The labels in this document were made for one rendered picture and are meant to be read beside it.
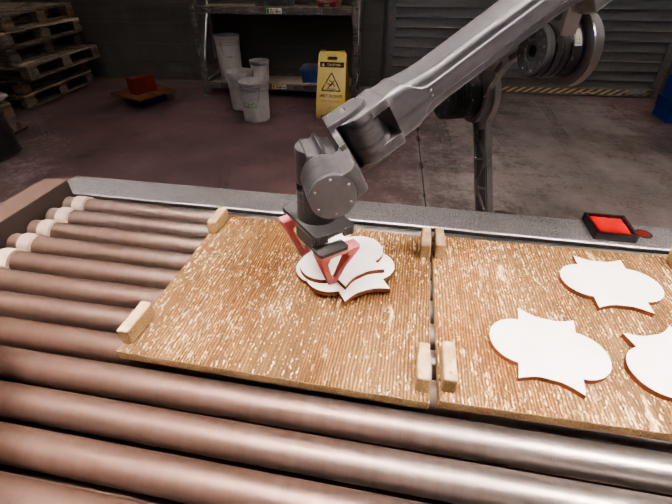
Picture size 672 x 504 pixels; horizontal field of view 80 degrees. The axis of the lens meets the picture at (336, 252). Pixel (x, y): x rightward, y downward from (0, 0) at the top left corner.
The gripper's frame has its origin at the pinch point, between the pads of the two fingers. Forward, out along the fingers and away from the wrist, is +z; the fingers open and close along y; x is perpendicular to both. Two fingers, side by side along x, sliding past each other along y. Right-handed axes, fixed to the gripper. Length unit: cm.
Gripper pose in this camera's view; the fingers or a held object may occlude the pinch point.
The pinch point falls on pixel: (318, 264)
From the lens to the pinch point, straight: 63.1
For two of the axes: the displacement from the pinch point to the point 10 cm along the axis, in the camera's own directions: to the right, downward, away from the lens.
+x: -8.4, 3.1, -4.5
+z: -0.2, 8.0, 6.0
